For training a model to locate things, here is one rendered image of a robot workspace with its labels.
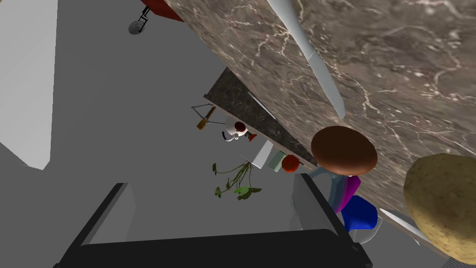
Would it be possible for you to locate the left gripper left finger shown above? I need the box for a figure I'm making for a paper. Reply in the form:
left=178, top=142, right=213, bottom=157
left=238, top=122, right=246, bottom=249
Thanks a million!
left=76, top=182, right=137, bottom=248

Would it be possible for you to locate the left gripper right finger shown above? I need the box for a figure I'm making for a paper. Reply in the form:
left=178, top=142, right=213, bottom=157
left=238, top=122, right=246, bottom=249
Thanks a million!
left=291, top=173, right=360, bottom=246

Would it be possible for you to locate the orange-red ball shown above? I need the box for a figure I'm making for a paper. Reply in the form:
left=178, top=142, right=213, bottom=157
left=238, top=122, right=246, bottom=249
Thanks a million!
left=281, top=154, right=301, bottom=174

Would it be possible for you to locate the pale green box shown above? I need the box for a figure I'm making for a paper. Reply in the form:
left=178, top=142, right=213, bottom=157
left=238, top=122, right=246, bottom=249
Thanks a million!
left=267, top=150, right=287, bottom=173

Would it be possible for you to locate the brown round bread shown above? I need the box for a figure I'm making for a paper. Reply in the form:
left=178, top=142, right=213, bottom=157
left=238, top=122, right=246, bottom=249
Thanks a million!
left=310, top=125, right=378, bottom=176

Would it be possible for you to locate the white box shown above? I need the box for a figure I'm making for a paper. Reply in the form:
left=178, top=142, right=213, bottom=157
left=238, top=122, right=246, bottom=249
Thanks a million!
left=251, top=140, right=274, bottom=170

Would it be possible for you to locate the green trailing plant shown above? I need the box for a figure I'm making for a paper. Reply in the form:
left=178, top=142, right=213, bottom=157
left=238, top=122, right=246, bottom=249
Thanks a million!
left=212, top=160, right=263, bottom=201

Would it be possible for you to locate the white and red teapot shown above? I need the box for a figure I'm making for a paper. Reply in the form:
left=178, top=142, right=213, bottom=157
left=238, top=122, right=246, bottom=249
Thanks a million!
left=222, top=121, right=258, bottom=143

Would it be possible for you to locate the dark stone shelf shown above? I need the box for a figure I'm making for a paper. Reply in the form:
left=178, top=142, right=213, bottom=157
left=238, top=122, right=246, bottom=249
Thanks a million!
left=203, top=67, right=319, bottom=168

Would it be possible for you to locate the yellow-brown potato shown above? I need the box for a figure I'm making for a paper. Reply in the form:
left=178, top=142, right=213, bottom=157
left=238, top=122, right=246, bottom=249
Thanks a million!
left=403, top=153, right=476, bottom=266

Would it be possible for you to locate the long grey knife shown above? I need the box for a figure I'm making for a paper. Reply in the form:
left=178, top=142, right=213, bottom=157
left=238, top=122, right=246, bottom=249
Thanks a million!
left=267, top=0, right=346, bottom=120

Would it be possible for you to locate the red chair with caster wheel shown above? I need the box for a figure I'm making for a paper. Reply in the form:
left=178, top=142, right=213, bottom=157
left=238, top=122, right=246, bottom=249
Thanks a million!
left=128, top=0, right=185, bottom=36

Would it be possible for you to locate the wooden-handled wire tool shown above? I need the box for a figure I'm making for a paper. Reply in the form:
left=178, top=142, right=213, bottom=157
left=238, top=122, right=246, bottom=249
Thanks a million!
left=191, top=104, right=226, bottom=131

